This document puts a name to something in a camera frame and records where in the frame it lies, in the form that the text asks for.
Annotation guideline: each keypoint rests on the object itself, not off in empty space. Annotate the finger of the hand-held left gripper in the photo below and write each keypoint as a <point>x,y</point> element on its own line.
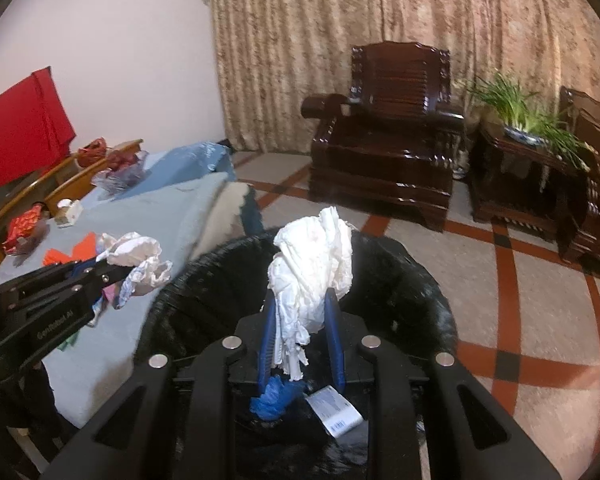
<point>95,282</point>
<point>50,275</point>

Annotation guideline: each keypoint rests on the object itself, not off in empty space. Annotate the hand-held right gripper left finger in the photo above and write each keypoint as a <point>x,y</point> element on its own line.
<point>268,340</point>

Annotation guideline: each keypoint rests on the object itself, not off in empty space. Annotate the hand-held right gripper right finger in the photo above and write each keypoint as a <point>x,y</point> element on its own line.
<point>333,340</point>

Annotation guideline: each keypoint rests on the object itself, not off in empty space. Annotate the orange foam net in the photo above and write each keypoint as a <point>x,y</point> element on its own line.
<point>82,247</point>

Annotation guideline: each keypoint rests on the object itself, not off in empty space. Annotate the white paper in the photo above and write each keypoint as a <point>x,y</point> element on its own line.
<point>135,252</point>

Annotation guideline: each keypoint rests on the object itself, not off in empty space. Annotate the white tissue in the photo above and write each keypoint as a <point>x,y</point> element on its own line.
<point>305,270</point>

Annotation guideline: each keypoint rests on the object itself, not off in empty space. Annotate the black trash bin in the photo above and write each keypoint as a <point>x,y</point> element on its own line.
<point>405,285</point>

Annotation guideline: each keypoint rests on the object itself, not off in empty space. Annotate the red wrapped snack tray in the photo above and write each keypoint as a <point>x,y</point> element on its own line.
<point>22,225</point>

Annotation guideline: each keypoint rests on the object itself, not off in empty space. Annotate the blue crumpled plastic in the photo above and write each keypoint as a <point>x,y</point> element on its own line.
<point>272,402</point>

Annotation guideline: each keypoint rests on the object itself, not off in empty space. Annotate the white box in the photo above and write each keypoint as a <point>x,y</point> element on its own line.
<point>69,215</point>

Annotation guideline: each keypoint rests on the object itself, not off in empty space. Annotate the white labelled packet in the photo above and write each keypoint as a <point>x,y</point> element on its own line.
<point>335,410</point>

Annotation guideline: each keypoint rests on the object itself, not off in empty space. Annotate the light wooden chair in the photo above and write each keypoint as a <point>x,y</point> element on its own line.
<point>25,191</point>
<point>95,167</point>

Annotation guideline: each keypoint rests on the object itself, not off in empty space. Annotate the light blue tablecloth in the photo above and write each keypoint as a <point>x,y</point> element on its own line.
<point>145,210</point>

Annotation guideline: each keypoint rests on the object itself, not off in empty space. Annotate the glass fruit bowl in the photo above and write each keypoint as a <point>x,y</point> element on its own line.
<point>125,181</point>

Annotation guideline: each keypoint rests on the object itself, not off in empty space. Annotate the red apple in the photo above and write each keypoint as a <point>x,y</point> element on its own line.
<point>122,160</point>

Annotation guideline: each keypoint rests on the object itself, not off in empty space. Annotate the red cloth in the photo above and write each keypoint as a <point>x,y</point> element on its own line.
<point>25,125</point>

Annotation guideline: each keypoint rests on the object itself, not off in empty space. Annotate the blue plastic sheet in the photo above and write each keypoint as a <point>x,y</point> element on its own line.
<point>200,160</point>

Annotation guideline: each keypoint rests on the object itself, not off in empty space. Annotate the dark wooden side table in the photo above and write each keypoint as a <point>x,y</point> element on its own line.
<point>520,185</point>

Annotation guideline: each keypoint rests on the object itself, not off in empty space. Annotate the green potted plant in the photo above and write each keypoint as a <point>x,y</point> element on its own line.
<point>515,105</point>

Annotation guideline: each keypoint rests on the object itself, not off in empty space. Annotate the beige patterned curtain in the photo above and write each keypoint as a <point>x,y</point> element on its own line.
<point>290,35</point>

